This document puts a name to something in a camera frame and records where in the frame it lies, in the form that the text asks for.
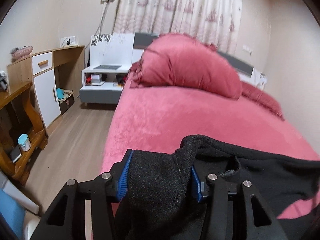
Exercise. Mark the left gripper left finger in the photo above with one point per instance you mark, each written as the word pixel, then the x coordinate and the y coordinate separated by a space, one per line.
pixel 119 172

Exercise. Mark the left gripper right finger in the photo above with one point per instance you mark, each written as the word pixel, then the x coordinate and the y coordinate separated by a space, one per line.
pixel 199 182

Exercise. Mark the black knitted garment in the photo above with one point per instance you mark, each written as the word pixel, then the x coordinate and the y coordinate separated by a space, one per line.
pixel 248 190

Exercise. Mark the pink bed cover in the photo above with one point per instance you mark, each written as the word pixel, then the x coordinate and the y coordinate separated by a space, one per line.
pixel 157 119

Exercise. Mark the carved wooden chair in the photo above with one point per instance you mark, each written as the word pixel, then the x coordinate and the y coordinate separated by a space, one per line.
pixel 24 118

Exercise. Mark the black storage box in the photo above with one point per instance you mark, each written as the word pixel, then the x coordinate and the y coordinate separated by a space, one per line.
pixel 67 100

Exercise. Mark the blue white mug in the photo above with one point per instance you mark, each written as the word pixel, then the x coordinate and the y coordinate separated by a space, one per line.
pixel 24 142

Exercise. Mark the teal object in cabinet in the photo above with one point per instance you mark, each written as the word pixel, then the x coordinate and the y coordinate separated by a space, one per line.
pixel 60 93

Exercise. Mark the flat pink pillow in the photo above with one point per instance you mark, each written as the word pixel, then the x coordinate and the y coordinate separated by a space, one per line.
pixel 263 99

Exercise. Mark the blue cushion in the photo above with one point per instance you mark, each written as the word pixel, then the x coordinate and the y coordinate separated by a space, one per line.
pixel 13 214

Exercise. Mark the wooden white cabinet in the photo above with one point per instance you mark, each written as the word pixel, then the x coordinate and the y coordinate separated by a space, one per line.
pixel 48 71

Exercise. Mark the white grey nightstand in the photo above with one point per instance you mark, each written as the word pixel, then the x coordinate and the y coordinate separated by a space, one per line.
pixel 110 58

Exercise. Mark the large pink pillow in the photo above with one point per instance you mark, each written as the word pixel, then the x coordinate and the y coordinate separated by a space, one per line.
pixel 180 60

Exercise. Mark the grey white headboard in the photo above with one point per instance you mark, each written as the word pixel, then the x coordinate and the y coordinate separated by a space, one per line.
pixel 247 72

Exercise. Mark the pink basket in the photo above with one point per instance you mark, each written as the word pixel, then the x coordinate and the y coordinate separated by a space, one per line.
pixel 21 52

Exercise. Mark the patterned white curtain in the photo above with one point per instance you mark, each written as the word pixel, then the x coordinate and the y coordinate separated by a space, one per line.
pixel 214 22

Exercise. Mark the wall power socket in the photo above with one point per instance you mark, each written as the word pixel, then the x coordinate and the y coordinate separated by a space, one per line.
pixel 68 41

